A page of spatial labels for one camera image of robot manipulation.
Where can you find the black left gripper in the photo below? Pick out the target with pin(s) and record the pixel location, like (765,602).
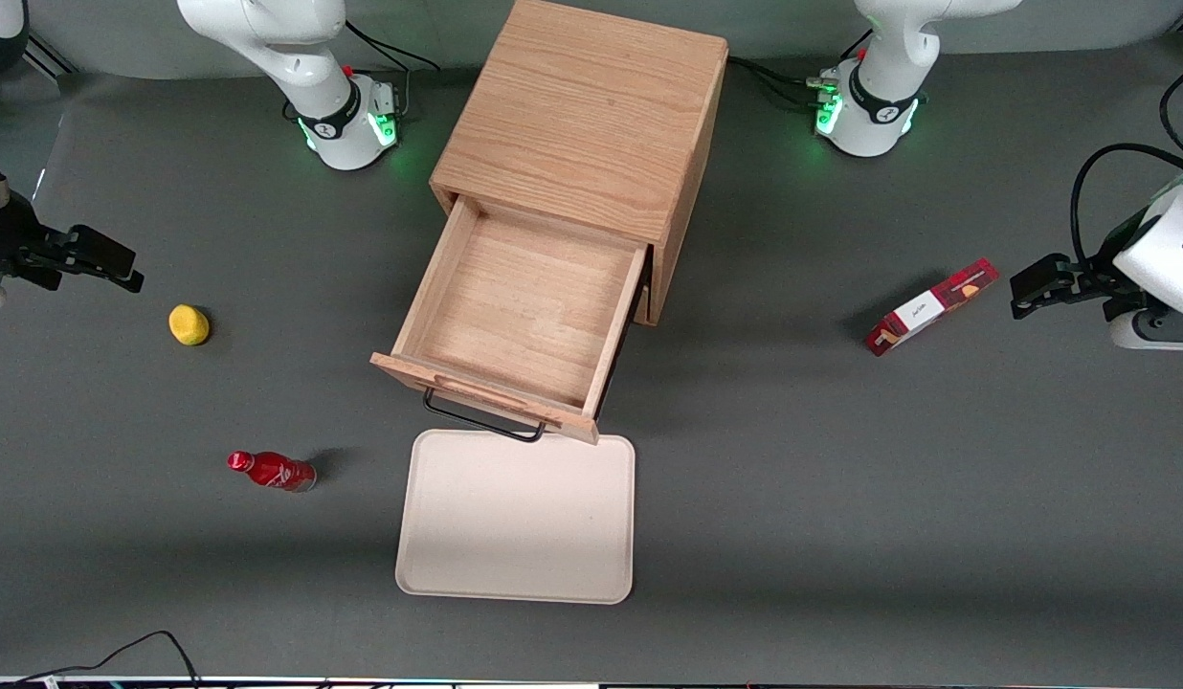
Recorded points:
(1095,282)

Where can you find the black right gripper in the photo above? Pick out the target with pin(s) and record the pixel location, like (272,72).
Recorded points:
(8,239)

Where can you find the open-box wooden drawer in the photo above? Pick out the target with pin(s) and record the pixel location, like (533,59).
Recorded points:
(524,297)

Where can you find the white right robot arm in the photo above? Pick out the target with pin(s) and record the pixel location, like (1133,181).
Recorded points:
(295,57)

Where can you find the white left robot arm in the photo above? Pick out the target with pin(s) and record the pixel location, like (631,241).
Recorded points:
(879,105)

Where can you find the oak wooden drawer cabinet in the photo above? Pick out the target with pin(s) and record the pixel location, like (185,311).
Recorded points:
(582,115)

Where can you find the yellow lemon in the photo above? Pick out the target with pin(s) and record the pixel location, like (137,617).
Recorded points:
(189,324)

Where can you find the red white snack box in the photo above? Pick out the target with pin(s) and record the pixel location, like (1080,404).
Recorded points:
(926,308)

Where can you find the red soda bottle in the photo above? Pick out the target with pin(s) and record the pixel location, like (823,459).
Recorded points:
(271,471)

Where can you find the beige plastic tray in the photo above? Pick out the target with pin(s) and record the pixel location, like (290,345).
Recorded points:
(515,522)

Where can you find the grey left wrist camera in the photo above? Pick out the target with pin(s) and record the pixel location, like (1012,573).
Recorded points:
(1161,330)

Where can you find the aluminium frame profile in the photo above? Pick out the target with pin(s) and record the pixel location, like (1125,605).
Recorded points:
(51,57)

